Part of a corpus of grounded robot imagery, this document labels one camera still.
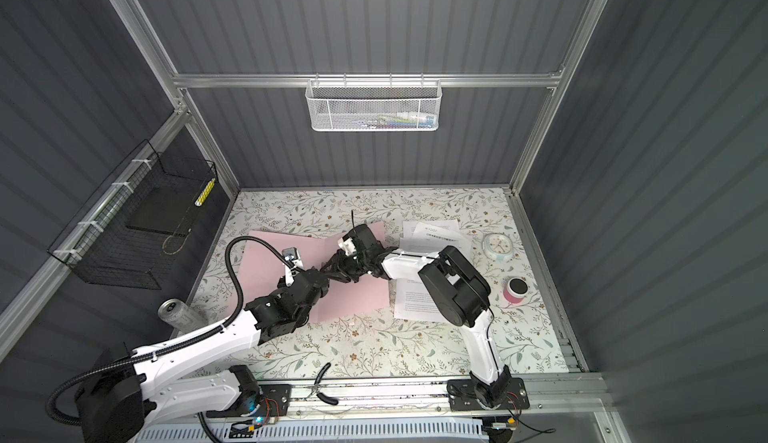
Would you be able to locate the white ventilated cable duct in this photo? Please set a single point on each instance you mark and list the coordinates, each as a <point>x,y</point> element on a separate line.
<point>439,429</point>

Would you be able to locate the pens in white basket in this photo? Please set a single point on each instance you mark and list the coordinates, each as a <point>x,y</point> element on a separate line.
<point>400,120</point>

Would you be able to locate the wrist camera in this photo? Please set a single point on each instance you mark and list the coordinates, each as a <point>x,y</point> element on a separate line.
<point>292,257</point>
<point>347,246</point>

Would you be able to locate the pink tape roll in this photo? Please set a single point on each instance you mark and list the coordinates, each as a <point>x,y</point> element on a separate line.
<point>515,290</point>

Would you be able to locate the yellow marker in basket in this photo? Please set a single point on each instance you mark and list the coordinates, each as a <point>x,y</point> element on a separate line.
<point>205,192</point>

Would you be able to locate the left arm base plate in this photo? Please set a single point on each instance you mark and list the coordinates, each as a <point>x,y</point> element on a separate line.
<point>259,401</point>

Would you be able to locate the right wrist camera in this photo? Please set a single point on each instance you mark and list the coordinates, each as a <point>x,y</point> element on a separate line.
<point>347,246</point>

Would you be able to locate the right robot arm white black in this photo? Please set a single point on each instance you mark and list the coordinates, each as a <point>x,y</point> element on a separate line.
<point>459,291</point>

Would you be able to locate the black wire mesh basket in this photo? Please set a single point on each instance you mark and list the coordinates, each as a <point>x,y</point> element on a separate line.
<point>133,235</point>

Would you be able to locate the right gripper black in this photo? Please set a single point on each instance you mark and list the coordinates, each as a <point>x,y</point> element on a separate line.
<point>340,268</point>

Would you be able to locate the white round tape dispenser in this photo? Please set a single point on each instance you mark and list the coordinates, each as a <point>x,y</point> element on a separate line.
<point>498,247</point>

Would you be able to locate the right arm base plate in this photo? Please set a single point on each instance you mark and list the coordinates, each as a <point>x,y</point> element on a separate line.
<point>470,395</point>

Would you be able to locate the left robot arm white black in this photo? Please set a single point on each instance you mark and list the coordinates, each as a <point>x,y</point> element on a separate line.
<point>155,383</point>

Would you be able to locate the black pad in basket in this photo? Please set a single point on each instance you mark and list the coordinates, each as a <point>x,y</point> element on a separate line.
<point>165,211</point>

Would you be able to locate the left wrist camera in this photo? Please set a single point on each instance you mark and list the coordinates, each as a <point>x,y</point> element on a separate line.
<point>292,257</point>

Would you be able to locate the silver drink can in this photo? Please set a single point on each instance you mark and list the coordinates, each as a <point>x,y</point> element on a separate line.
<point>180,316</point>

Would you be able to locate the printed white paper sheet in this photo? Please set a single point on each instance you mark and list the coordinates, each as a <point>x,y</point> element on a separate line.
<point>413,302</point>

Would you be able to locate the white paper sheet underneath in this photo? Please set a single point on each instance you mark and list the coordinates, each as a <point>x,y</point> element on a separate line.
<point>434,236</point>

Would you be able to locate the white wire mesh basket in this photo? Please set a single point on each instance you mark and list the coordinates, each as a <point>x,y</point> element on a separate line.
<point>332,108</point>

